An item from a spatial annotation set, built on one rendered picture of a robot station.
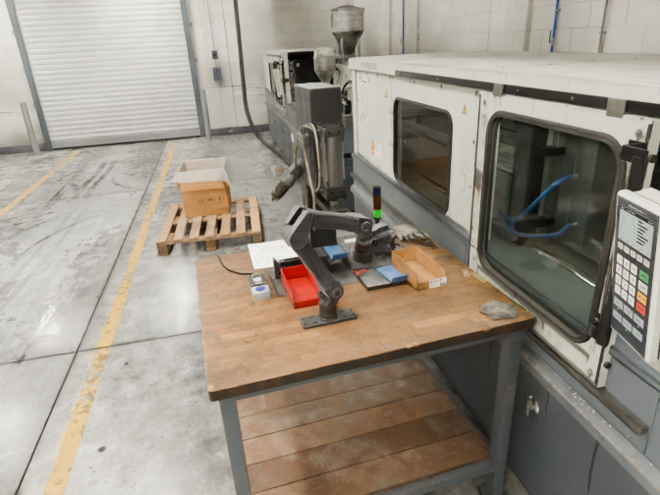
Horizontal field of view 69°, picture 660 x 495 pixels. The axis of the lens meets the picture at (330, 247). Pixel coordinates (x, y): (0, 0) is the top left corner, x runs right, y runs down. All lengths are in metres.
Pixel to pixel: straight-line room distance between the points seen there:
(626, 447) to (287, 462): 1.24
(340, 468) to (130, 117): 9.81
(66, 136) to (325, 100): 9.83
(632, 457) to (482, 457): 0.71
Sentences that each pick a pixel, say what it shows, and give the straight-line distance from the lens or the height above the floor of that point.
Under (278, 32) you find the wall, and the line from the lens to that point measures 11.15.
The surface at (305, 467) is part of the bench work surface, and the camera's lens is 2.17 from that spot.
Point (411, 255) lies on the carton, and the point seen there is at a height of 0.93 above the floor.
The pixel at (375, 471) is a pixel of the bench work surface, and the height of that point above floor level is 0.22.
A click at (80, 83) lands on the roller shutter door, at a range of 11.31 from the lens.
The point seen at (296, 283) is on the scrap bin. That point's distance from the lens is 1.99.
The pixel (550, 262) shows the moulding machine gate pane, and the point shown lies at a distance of 1.75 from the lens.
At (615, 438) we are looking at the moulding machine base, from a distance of 1.73.
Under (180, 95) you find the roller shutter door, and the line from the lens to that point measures 11.05.
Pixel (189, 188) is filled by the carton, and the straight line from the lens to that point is 5.25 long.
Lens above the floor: 1.82
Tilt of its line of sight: 23 degrees down
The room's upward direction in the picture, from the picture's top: 3 degrees counter-clockwise
